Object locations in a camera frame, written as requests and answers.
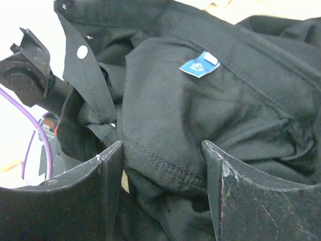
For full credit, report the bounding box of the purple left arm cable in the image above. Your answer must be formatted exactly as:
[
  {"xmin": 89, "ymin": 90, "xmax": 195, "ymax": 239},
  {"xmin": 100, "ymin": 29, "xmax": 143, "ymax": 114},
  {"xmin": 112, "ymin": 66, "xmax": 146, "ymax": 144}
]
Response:
[{"xmin": 0, "ymin": 86, "xmax": 54, "ymax": 180}]

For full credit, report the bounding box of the black button shirt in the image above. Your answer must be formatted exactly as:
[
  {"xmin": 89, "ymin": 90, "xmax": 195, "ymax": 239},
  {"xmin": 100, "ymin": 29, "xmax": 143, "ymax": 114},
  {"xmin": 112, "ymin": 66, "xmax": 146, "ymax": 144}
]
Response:
[{"xmin": 54, "ymin": 1, "xmax": 320, "ymax": 240}]

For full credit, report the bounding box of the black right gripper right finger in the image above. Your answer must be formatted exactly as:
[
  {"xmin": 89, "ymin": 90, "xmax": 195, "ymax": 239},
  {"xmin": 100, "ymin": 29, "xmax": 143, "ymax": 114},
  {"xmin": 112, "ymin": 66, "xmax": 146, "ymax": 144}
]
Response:
[{"xmin": 201, "ymin": 140, "xmax": 320, "ymax": 240}]

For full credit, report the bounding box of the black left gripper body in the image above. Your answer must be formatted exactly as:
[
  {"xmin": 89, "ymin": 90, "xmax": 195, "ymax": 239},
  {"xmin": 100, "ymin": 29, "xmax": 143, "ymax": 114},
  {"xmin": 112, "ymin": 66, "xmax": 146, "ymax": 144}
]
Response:
[{"xmin": 1, "ymin": 28, "xmax": 72, "ymax": 113}]

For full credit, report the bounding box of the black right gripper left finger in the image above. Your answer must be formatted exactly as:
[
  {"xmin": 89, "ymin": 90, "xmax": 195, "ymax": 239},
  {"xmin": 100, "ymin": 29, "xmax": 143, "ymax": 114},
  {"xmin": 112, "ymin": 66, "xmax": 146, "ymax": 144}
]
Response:
[{"xmin": 1, "ymin": 141, "xmax": 124, "ymax": 240}]

